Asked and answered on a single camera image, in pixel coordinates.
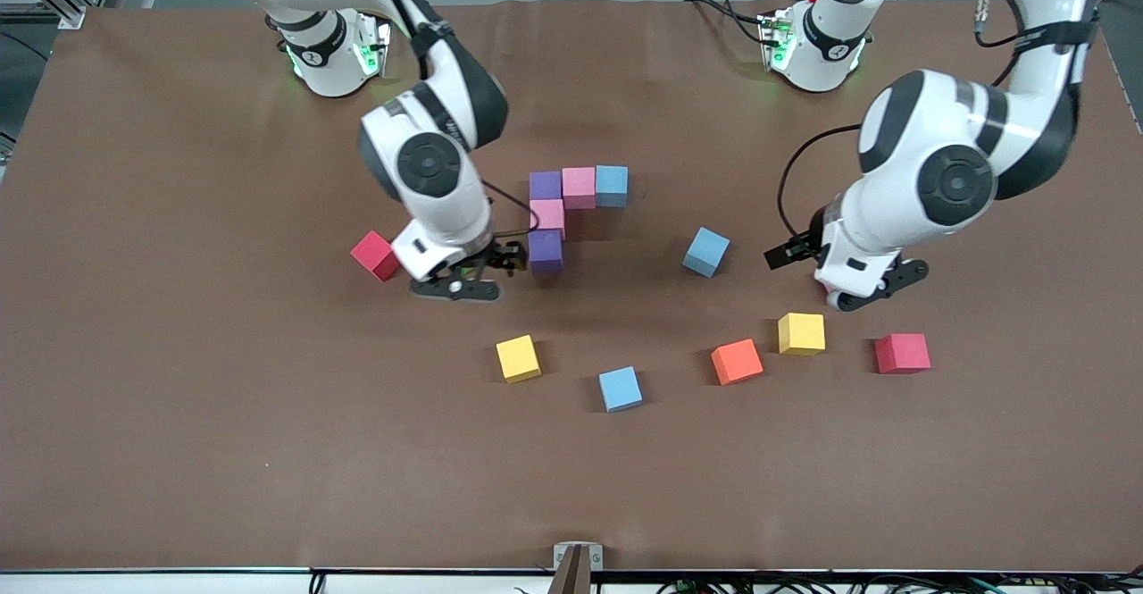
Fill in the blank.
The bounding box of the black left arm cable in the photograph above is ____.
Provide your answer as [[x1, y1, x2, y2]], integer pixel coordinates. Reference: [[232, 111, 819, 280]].
[[776, 0, 1028, 239]]

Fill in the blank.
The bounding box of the yellow foam cube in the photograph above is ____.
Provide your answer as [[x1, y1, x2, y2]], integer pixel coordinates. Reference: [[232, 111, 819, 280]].
[[496, 335, 543, 385], [777, 312, 827, 357]]

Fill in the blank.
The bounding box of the white table edge rail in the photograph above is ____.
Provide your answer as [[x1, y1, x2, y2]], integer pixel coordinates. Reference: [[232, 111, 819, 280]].
[[0, 567, 1143, 594]]

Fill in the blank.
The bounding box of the black base cable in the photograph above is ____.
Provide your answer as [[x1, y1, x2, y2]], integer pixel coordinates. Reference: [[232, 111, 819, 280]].
[[683, 0, 771, 48]]

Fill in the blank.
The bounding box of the silver metal mount bracket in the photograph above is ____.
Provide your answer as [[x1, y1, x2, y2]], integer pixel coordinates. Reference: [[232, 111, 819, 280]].
[[553, 542, 605, 572]]

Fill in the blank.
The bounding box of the blue foam cube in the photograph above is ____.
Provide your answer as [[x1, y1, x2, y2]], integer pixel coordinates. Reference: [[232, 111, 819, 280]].
[[681, 226, 731, 279], [595, 164, 630, 209], [598, 365, 644, 414]]

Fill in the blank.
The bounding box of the orange foam cube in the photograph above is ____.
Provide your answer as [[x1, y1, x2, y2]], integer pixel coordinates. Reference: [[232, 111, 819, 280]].
[[711, 338, 765, 387]]

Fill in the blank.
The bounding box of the brown table mat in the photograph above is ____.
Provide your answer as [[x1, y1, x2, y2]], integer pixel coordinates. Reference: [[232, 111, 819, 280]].
[[0, 0, 1143, 573]]

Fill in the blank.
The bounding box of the red foam cube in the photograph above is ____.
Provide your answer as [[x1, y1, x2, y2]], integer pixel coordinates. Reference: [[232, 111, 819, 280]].
[[874, 332, 932, 375], [349, 230, 401, 283]]

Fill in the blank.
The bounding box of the pink foam cube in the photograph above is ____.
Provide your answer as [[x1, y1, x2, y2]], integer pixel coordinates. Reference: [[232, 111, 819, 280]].
[[530, 198, 567, 239], [562, 166, 597, 211]]

